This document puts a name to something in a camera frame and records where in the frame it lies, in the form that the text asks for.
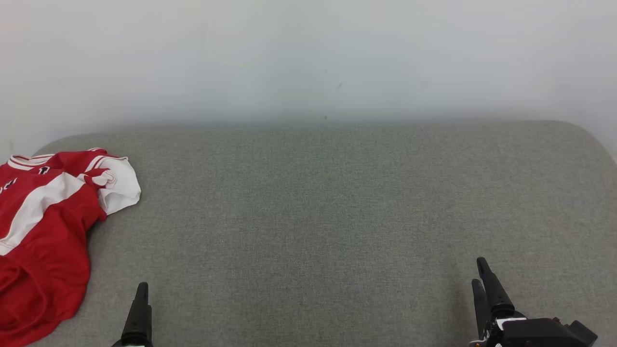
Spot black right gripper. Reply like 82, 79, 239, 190
470, 257, 528, 347

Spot red white basketball jersey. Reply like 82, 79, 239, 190
0, 148, 142, 256

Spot red white shorts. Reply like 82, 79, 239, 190
0, 241, 93, 347

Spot grey fabric sofa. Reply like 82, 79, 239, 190
29, 120, 617, 347

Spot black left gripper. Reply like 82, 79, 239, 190
112, 282, 154, 347

